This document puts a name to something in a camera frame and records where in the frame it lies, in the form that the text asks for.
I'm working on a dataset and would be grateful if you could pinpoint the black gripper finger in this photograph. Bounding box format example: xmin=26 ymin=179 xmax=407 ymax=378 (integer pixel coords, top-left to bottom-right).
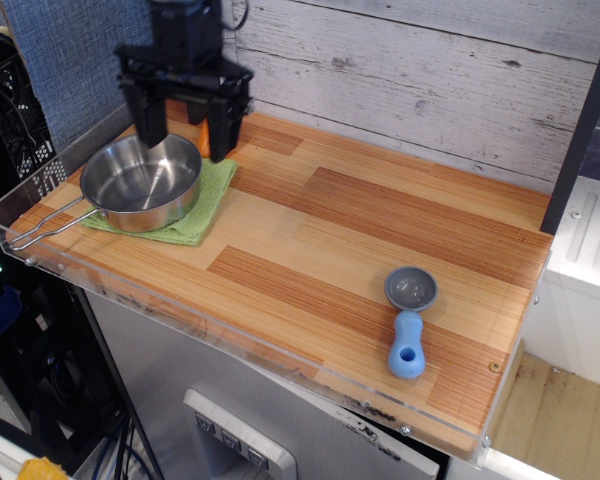
xmin=207 ymin=98 xmax=244 ymax=163
xmin=124 ymin=85 xmax=167 ymax=148

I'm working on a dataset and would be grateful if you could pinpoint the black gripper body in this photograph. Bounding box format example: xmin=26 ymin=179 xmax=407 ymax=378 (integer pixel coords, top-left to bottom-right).
xmin=115 ymin=1 xmax=253 ymax=116

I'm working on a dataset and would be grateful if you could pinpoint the silver metal pan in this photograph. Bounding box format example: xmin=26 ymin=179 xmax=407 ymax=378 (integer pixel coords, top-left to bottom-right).
xmin=8 ymin=134 xmax=202 ymax=251

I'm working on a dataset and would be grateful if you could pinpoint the blue grey toy spoon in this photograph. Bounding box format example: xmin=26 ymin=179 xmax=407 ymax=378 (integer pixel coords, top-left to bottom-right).
xmin=384 ymin=266 xmax=438 ymax=379

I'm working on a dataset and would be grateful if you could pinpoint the orange toy carrot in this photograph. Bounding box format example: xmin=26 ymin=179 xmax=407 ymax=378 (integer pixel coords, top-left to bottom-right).
xmin=197 ymin=119 xmax=211 ymax=159

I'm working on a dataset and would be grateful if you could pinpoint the green folded cloth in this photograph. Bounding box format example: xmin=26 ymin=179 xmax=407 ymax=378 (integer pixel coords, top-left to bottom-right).
xmin=80 ymin=159 xmax=239 ymax=246

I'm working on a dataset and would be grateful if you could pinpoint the black plastic crate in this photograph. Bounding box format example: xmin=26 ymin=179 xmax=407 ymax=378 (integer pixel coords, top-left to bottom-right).
xmin=0 ymin=30 xmax=67 ymax=197

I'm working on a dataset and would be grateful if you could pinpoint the clear acrylic table guard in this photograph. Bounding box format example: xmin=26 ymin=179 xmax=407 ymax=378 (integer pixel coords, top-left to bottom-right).
xmin=0 ymin=113 xmax=551 ymax=462

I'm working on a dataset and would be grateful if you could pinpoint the silver cabinet with buttons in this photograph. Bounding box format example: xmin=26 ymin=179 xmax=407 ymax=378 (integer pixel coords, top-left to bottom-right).
xmin=86 ymin=293 xmax=447 ymax=479

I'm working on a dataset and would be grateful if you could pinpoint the white side unit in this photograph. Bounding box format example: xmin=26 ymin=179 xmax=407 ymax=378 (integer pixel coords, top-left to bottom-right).
xmin=521 ymin=177 xmax=600 ymax=384

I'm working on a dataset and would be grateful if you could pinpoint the black left frame post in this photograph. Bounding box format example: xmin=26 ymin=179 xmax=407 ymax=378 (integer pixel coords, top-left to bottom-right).
xmin=170 ymin=94 xmax=210 ymax=125

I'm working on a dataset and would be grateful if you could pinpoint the black frame post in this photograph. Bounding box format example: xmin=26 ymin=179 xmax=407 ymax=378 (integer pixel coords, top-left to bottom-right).
xmin=170 ymin=94 xmax=210 ymax=125
xmin=540 ymin=59 xmax=600 ymax=235

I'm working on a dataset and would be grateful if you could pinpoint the black right frame post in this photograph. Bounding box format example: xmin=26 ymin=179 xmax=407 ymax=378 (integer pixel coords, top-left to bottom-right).
xmin=540 ymin=59 xmax=600 ymax=235

